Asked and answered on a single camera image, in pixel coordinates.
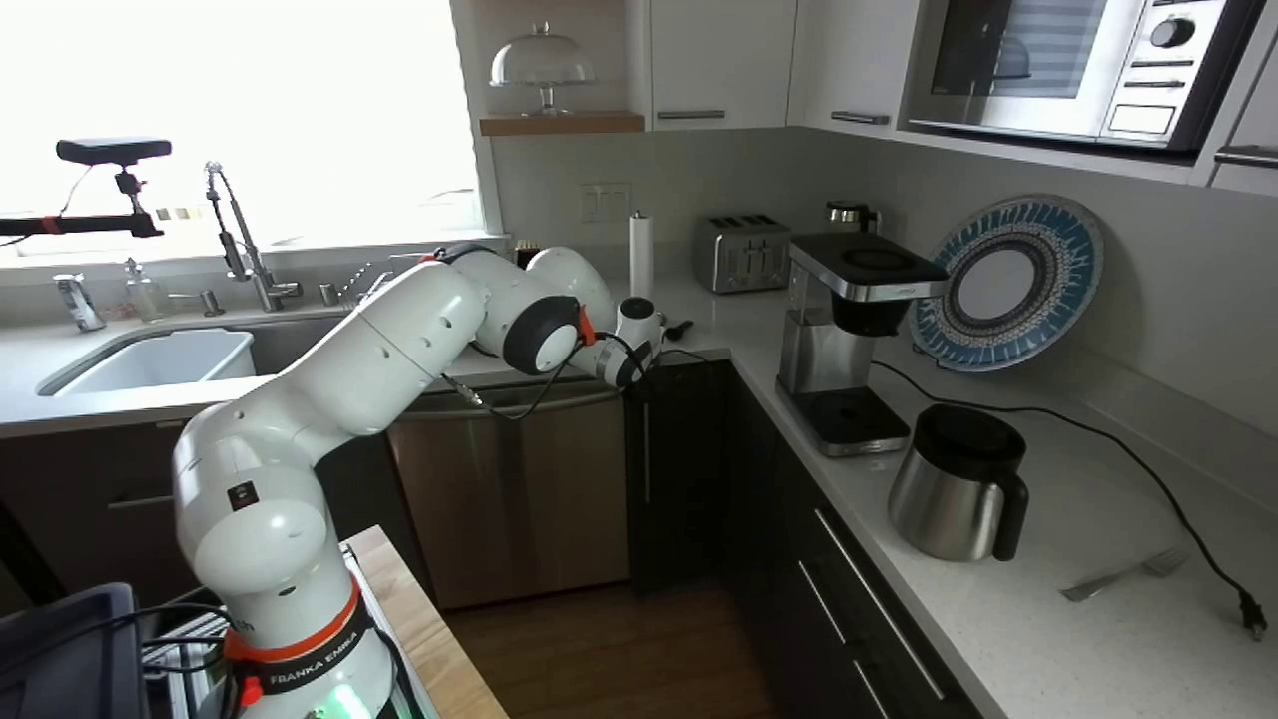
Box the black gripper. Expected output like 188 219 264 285
607 341 662 397

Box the short silver door handle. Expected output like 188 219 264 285
641 397 661 510

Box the dark corner cabinet panel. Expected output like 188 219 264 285
724 367 810 670

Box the white upper cabinet door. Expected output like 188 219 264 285
786 0 928 135
647 0 803 135

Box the dark sink cabinet door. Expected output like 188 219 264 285
0 419 192 613

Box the white paper towel roll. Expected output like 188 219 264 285
623 210 661 305

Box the silver toaster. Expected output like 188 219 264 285
699 214 798 300

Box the stainless steel dishwasher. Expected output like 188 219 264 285
382 376 635 614

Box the black silver coffee maker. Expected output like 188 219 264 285
775 229 951 465

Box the dark wide drawer front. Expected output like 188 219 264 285
743 383 993 719

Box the glass cake dome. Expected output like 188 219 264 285
485 20 598 122

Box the stainless steel coffee carafe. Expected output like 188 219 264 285
882 399 1035 569

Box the wooden table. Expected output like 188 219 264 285
340 522 511 719

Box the chrome kitchen faucet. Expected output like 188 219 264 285
199 159 309 315

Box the blue white decorative plate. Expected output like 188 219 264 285
907 192 1109 379

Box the bright kitchen window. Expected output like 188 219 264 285
0 0 493 273

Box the kitchen sink basin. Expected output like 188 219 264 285
38 308 361 405

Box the white microwave oven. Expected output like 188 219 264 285
904 0 1270 156

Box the silver fork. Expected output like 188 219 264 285
1059 544 1196 606

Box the chrome soap dispenser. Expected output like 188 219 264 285
54 269 107 341

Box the dark plastic bin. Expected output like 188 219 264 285
0 581 151 719

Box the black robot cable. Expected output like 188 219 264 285
438 327 661 425

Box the wooden wall shelf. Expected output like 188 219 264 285
474 110 653 140

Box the silver lower door handle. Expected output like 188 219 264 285
792 556 858 650
848 654 899 719

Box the long silver drawer handle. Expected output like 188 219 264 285
808 505 951 707

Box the black power cable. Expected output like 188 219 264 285
870 357 1270 644

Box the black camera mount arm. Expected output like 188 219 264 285
0 135 179 244

